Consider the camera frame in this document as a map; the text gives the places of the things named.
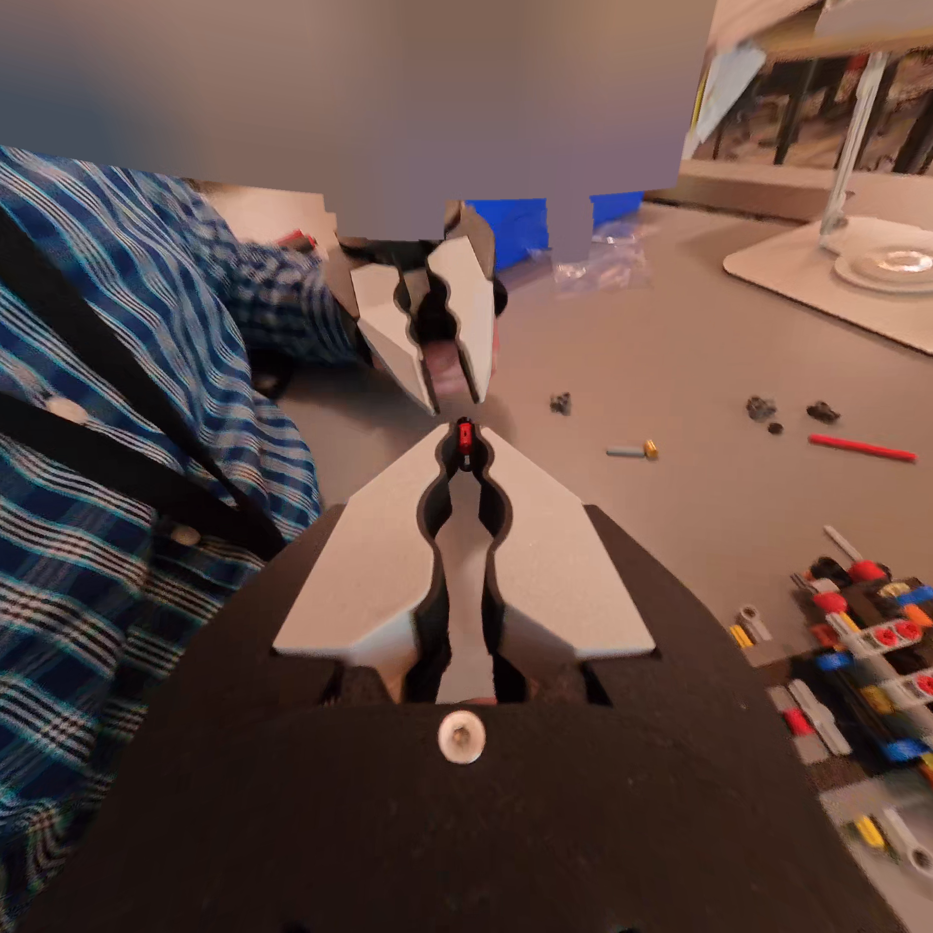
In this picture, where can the grey lego axle yellow bush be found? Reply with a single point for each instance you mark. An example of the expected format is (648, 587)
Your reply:
(627, 452)

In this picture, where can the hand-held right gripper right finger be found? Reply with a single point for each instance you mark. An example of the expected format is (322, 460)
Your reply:
(576, 583)

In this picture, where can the person's left forearm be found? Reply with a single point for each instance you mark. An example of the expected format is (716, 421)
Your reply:
(291, 306)

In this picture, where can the blue plastic bin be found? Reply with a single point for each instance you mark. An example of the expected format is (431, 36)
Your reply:
(510, 226)

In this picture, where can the long red lego axle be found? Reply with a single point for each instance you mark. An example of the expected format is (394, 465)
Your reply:
(860, 446)

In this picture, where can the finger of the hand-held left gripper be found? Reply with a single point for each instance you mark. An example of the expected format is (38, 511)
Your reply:
(470, 306)
(383, 313)

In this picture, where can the black lego connector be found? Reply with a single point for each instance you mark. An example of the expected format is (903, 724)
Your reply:
(824, 412)

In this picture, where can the dark grey lego connector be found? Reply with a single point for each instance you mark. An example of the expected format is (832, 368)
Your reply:
(561, 403)

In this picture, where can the black lego beam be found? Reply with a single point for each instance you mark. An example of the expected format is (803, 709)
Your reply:
(463, 459)

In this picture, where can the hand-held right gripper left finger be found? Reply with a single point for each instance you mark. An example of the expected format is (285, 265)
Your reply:
(364, 583)

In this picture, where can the person's left hand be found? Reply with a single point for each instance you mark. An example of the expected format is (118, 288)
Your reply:
(446, 372)

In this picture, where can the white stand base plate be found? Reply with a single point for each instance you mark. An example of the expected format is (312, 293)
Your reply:
(787, 284)

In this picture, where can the lego technic car chassis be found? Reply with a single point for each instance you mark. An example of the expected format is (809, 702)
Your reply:
(875, 656)

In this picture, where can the blue plaid shirt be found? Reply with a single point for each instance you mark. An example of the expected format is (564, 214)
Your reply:
(73, 656)

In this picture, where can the short red lego axle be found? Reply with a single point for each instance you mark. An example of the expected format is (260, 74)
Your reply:
(464, 436)

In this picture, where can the clear plastic bag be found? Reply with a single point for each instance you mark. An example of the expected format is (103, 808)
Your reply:
(612, 270)

